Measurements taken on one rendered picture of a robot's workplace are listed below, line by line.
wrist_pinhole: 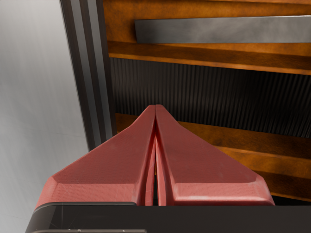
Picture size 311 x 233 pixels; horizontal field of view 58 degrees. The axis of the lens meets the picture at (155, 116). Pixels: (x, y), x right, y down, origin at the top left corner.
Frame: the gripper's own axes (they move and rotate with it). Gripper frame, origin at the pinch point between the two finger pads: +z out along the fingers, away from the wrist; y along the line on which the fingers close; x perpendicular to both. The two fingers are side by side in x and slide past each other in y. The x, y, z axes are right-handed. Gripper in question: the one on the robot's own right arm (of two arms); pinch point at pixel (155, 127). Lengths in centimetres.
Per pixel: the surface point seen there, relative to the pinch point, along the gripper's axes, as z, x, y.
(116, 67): 42.1, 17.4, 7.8
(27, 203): 12.6, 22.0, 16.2
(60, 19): 10.8, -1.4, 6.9
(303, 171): 20.9, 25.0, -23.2
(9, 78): 12.1, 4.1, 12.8
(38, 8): 11.2, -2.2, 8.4
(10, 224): 13.5, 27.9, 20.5
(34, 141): 11.9, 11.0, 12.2
